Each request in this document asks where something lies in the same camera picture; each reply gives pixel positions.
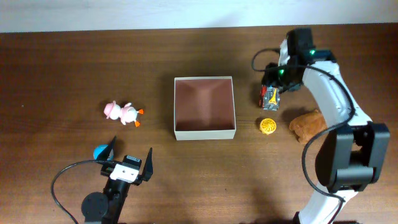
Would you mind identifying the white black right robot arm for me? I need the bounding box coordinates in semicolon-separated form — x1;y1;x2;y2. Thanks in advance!
259;28;390;223

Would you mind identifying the grey orange toy car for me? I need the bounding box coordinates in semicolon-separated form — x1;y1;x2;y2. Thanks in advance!
259;85;280;111

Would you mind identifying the blue ball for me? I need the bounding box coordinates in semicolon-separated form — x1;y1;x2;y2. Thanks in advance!
93;144;114;161

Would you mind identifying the pink white duck toy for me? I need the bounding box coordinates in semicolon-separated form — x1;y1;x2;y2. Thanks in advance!
103;101;144;127

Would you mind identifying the beige box maroon interior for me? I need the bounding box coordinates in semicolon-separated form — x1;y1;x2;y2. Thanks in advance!
174;76;236;141

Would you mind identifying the brown plush toy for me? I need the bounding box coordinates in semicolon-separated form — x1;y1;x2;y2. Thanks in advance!
289;110;327;144

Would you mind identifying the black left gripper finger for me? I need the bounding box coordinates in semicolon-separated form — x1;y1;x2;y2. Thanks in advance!
96;136;116;161
141;148;154;182

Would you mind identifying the yellow round toy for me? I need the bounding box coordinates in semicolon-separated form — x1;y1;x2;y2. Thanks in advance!
259;118;277;135

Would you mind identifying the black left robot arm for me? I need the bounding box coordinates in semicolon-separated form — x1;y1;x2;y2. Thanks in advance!
81;138;154;224

